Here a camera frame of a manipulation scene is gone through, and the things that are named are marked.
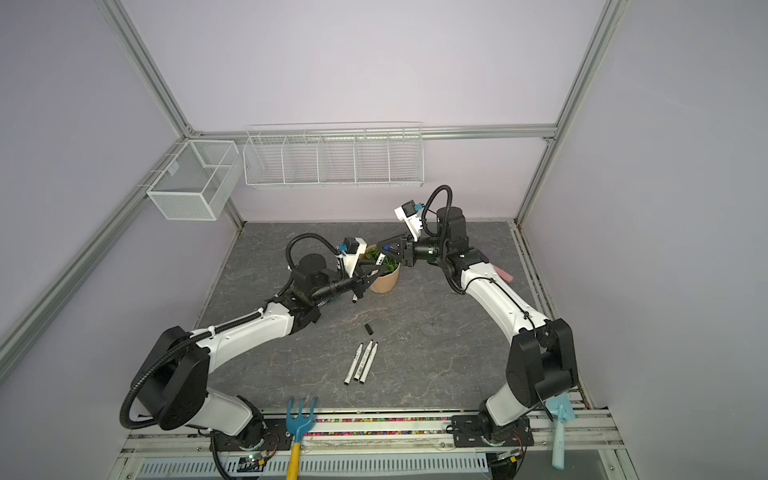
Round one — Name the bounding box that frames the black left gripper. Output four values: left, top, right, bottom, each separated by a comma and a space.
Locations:
310, 257, 385, 303

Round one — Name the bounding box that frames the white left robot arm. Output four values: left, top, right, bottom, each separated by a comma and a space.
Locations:
119, 237, 376, 443

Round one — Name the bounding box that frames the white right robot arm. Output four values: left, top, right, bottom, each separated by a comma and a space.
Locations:
377, 185, 579, 430

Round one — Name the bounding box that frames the beige pot with green plant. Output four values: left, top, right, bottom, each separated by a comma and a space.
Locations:
364, 245, 400, 294

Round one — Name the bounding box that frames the white mesh box basket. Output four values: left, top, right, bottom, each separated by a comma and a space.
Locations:
147, 140, 244, 221

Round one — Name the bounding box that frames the light blue trowel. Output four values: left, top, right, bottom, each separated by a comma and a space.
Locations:
545, 392, 575, 471

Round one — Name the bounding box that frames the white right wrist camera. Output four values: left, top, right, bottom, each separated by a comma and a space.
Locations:
395, 200, 423, 241

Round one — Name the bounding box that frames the white wire wall shelf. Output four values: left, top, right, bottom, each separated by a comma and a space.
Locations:
243, 122, 425, 188

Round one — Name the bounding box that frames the purple trowel pink handle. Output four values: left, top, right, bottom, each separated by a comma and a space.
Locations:
486, 257, 514, 284

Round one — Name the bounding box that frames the blue rake yellow handle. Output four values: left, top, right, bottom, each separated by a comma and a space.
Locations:
286, 397, 318, 480

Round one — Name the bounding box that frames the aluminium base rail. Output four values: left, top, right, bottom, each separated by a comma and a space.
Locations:
110, 410, 638, 479

